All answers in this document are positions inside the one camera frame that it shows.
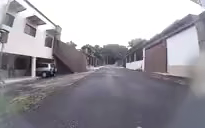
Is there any low white wall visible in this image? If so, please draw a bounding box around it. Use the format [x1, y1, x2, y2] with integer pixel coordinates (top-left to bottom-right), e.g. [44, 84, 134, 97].
[125, 59, 144, 71]

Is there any pale concrete pavement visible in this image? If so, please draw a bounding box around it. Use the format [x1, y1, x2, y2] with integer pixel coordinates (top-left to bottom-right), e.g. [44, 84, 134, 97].
[0, 66, 103, 114]

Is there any building with brown gate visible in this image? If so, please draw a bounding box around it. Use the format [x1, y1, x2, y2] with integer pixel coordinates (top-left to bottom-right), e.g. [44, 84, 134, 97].
[123, 6, 205, 79]

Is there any silver car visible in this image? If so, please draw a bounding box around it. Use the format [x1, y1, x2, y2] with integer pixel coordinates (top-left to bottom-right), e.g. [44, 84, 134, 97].
[35, 62, 58, 79]

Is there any group of trees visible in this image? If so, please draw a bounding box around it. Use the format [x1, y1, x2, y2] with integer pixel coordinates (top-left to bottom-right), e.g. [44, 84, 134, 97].
[66, 37, 149, 67]

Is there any narrow concrete pavement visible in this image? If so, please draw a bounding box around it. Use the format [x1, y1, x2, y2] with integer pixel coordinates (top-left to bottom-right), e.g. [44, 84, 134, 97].
[146, 70, 194, 86]

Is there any grass patch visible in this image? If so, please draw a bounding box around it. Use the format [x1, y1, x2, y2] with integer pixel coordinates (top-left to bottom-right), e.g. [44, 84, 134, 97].
[0, 93, 41, 118]

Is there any white two-storey building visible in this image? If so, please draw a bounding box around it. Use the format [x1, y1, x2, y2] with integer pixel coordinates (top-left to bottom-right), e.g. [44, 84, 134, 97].
[0, 0, 63, 80]

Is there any brown walled building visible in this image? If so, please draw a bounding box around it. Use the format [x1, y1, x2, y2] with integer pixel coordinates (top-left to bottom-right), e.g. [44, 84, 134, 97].
[52, 39, 89, 74]

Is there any grey asphalt road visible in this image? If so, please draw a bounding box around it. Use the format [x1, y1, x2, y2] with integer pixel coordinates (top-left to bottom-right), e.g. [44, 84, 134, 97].
[3, 65, 205, 128]

